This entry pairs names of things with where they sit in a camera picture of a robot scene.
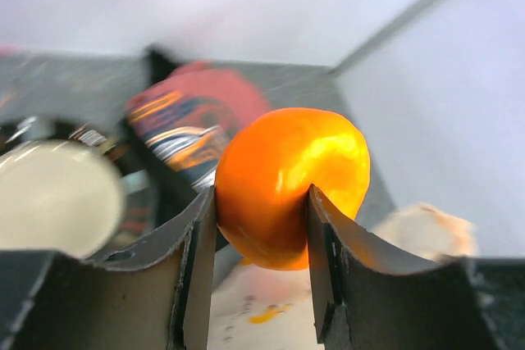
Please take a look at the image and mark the red printed folded t-shirt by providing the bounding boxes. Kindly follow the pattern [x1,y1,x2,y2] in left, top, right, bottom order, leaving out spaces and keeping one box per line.
[125,61,271,193]

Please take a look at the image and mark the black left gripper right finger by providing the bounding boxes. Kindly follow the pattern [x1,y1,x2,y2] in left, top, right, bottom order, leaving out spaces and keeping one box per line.
[307,184,525,350]

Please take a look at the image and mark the beige banana print plastic bag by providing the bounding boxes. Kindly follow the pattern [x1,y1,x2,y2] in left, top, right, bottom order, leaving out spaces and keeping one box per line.
[207,203,477,350]

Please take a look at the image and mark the orange fruit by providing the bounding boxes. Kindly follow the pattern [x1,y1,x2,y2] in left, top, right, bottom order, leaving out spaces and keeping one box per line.
[215,107,371,270]

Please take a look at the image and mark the right aluminium frame post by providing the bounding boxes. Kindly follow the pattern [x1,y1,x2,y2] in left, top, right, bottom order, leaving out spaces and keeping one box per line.
[326,0,444,76]

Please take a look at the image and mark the black folded garment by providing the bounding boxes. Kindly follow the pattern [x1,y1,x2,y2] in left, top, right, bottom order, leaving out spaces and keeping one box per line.
[118,44,243,252]

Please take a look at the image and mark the black fruit plate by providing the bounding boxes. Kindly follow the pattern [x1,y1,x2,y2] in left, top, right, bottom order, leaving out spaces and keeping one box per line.
[1,116,158,258]

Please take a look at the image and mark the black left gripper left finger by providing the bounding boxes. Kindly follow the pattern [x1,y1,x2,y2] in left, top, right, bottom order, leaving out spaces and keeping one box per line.
[1,189,217,349]

